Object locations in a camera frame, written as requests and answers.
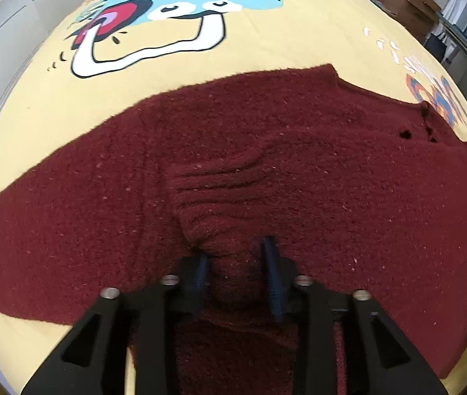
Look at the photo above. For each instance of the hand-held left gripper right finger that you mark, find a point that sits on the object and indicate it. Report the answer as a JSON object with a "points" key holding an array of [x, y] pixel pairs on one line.
{"points": [[270, 279]]}

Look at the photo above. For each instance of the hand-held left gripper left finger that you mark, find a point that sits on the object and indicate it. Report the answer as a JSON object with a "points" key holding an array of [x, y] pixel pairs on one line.
{"points": [[201, 275]]}

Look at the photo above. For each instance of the maroon knit sweater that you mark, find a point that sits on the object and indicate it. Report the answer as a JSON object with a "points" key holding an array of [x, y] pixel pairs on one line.
{"points": [[307, 164]]}

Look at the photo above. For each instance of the dark shopping bag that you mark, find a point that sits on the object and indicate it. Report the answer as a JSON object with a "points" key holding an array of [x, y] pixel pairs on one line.
{"points": [[437, 47]]}

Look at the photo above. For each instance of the wooden drawer cabinet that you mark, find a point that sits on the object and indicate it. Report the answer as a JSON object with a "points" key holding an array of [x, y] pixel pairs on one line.
{"points": [[408, 2]]}

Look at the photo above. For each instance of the yellow printed blanket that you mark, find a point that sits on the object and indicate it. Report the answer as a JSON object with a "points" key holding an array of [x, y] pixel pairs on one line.
{"points": [[283, 37]]}

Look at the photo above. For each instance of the white wardrobe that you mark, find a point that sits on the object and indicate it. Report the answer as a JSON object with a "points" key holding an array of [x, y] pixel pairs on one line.
{"points": [[15, 37]]}

